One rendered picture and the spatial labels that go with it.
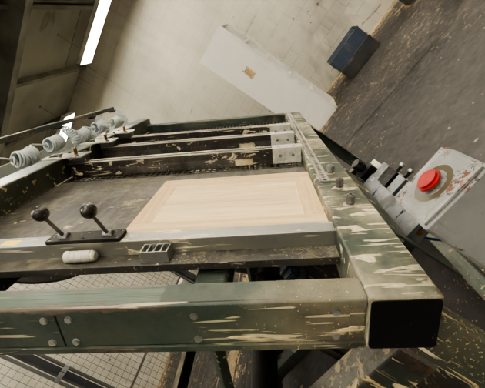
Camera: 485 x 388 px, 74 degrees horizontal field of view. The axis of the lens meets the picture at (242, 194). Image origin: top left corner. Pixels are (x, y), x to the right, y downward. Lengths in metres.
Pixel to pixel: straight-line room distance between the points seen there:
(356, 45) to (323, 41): 1.10
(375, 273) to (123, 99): 6.93
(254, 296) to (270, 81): 4.52
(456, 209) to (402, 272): 0.17
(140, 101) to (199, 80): 1.36
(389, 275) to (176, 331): 0.39
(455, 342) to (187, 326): 0.46
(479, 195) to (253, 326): 0.40
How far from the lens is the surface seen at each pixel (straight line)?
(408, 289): 0.62
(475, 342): 0.72
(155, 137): 2.12
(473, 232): 0.58
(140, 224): 0.98
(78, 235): 0.94
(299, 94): 4.99
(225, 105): 6.61
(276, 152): 1.44
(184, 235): 0.82
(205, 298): 0.59
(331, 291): 0.59
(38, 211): 0.87
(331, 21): 6.30
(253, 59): 4.94
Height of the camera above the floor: 1.25
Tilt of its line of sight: 9 degrees down
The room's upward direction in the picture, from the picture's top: 58 degrees counter-clockwise
